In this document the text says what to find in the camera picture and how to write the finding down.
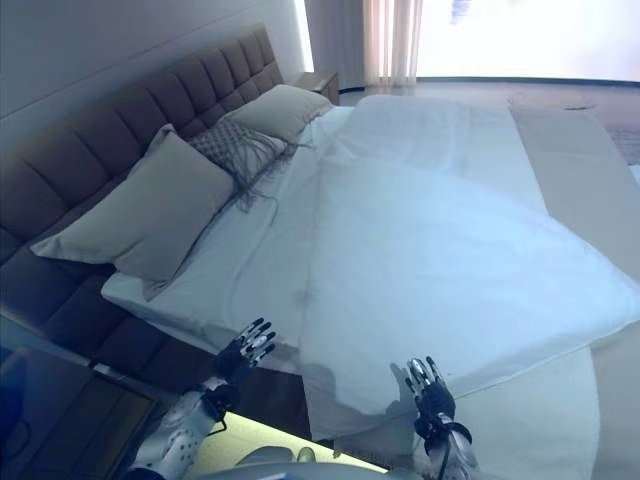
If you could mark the small wooden nightstand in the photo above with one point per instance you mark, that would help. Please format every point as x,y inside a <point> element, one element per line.
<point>322,82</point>

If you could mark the small beige pillow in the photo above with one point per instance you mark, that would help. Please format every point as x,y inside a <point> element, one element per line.
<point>280,110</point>

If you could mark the tufted upholstered headboard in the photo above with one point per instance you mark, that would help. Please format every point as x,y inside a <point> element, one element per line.
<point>90,150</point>

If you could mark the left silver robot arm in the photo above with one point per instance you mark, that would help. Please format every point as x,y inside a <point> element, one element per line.
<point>175,435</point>

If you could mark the beige bed runner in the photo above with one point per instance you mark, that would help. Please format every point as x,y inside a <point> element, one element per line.
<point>615,400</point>

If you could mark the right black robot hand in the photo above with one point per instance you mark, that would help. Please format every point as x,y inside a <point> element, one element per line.
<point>437,400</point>

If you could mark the white duvet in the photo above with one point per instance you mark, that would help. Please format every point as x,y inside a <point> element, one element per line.
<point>440,260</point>

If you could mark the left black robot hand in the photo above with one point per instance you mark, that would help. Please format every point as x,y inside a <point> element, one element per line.
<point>235,352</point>

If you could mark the upholstered bed frame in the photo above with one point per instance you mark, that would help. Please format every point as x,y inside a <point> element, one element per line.
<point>100,330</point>

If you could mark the white fitted bed sheet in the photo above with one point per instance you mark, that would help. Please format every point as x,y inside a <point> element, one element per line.
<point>250,260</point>

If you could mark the wooden nightstand with glass top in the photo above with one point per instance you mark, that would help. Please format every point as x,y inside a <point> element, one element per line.
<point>100,430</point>

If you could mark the silver robot torso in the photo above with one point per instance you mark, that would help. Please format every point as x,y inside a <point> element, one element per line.
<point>300,465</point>

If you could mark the large beige pillow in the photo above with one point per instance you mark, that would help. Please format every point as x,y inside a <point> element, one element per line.
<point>145,215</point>

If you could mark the sheer beige curtain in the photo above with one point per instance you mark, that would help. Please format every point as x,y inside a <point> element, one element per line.
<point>387,40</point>

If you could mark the grey woven fringed cushion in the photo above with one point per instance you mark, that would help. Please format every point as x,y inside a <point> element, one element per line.
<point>235,142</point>

